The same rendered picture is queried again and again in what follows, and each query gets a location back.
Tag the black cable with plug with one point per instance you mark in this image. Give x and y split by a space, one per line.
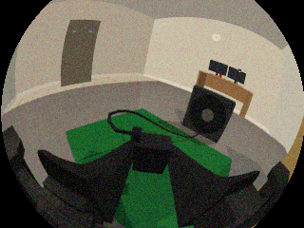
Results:
151 152

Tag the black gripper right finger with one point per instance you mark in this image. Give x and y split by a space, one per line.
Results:
196 189

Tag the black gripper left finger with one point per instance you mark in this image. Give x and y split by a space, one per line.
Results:
102 181

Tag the green circuit board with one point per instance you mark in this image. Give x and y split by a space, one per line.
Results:
147 200

